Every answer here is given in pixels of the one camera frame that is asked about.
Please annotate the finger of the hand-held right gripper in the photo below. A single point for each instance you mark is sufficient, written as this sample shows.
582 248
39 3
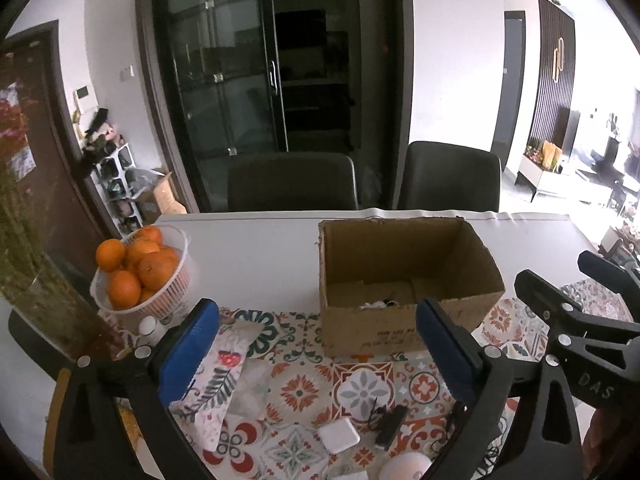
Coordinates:
612 280
550 300

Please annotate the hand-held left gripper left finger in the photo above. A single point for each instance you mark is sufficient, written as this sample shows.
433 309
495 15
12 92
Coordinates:
190 355

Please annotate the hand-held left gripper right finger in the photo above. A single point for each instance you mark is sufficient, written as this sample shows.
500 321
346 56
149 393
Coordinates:
445 355

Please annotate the brown cardboard box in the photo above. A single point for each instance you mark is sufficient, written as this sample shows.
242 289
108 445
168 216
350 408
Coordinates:
370 330

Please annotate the black USB device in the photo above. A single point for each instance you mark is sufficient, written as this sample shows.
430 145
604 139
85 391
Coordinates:
392 425

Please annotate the white round device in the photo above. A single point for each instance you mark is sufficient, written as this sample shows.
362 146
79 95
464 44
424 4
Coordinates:
405 467

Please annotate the white square charger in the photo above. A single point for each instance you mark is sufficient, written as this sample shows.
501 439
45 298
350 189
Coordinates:
340 436

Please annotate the floral tissue pack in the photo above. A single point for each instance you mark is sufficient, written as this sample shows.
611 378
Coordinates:
225 375

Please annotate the small white bottle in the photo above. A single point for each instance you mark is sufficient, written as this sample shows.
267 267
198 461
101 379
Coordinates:
150 329

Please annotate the white plastic basket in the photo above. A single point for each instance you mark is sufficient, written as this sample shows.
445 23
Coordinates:
165 295

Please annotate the pile of oranges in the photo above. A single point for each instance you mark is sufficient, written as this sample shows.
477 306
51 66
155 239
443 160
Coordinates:
155 267

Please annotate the white tablecloth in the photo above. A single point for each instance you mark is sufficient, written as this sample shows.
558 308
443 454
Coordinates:
260 260

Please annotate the white TV cabinet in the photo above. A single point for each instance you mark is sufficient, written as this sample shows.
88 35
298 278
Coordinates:
545 180

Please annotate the patterned table mat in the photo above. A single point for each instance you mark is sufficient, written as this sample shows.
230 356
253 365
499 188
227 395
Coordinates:
310 390

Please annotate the cardboard box with flaps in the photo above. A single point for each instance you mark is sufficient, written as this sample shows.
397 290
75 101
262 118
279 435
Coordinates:
162 200

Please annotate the dark dining chair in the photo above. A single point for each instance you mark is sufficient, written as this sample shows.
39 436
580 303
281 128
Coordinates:
450 177
292 182

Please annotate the white shoe rack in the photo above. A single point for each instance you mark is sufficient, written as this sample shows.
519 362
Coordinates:
120 195

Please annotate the dark interior door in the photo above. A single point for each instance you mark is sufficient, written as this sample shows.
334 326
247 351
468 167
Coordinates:
510 90

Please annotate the brown wooden door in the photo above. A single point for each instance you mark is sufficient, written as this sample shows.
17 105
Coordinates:
55 160

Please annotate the dark glass door cabinet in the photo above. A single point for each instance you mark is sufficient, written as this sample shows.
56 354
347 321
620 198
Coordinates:
225 85

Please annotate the white intercom panel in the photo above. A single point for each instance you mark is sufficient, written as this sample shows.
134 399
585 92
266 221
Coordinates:
85 99

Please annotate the dark slatted wall panel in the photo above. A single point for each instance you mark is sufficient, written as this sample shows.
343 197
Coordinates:
550 85

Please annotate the white wall switch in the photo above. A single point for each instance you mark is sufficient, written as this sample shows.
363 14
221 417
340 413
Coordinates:
127 73

